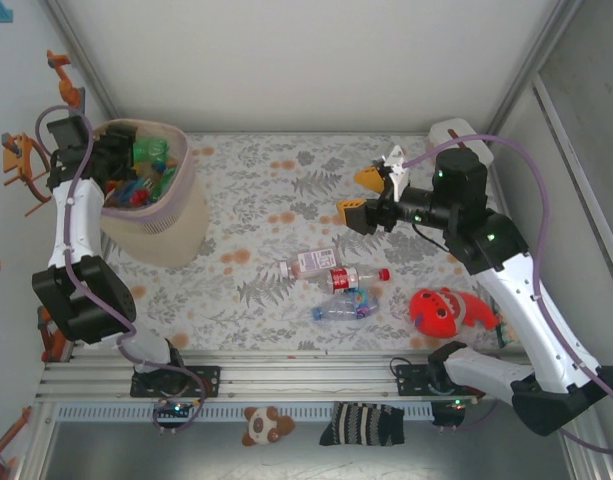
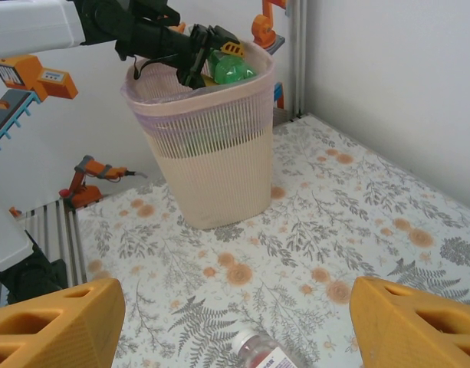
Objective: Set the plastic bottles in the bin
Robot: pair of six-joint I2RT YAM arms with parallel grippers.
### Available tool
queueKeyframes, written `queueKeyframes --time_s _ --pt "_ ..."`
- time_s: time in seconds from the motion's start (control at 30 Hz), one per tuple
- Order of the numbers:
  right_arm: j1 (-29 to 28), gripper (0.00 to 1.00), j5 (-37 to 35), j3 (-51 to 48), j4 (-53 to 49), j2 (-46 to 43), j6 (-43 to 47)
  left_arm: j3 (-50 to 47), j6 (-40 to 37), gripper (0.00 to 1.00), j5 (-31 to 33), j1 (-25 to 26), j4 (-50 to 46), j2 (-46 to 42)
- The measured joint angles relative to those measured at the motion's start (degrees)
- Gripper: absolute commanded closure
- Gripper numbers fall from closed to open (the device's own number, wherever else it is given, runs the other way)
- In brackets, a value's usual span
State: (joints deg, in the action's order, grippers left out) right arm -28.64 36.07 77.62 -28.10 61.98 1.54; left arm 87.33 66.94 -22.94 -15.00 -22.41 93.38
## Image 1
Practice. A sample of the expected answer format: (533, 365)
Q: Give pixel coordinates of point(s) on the crushed bottle colourful label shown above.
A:
(346, 307)

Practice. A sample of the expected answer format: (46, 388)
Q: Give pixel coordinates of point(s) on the aluminium rail beam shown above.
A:
(311, 382)

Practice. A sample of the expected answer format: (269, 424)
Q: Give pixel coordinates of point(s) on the teal wall sticker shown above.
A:
(3, 11)

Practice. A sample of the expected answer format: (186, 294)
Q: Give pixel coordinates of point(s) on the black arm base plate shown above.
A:
(408, 380)
(208, 380)

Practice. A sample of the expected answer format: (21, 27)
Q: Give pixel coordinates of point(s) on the aluminium frame post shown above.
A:
(541, 50)
(83, 55)

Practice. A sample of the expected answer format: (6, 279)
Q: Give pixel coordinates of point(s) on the beige mesh waste bin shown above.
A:
(171, 240)

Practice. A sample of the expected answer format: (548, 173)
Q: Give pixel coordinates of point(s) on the brown white panda plush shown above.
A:
(260, 425)

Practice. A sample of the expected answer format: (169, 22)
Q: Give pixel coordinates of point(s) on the orange claw gripper wall sticker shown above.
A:
(16, 160)

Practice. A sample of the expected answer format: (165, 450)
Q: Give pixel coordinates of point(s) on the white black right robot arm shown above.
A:
(531, 320)

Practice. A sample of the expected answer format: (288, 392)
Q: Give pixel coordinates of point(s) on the small circuit board with LEDs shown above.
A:
(448, 412)
(175, 410)

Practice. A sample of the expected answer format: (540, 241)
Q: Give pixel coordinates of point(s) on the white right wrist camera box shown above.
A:
(398, 175)

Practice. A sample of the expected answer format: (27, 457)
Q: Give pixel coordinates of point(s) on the pink plastic bin liner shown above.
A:
(183, 165)

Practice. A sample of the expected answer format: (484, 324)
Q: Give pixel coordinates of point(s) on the red label bottle red cap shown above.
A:
(343, 280)

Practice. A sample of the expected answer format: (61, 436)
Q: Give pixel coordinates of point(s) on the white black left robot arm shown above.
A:
(78, 225)

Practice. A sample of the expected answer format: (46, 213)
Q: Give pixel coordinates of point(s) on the white pink tissue box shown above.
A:
(438, 135)

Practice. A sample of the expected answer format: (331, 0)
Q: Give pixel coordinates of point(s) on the teal polka dot sock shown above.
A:
(506, 332)

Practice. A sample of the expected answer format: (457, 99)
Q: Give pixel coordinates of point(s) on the black white striped sock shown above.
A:
(361, 425)

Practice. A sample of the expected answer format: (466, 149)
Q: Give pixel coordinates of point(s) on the red fish plush toy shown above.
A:
(436, 312)

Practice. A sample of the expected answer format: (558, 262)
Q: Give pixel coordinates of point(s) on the clear bottle blue cap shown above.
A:
(313, 262)

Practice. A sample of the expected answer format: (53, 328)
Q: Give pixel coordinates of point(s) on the green soda bottle yellow cap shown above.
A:
(165, 180)
(151, 150)

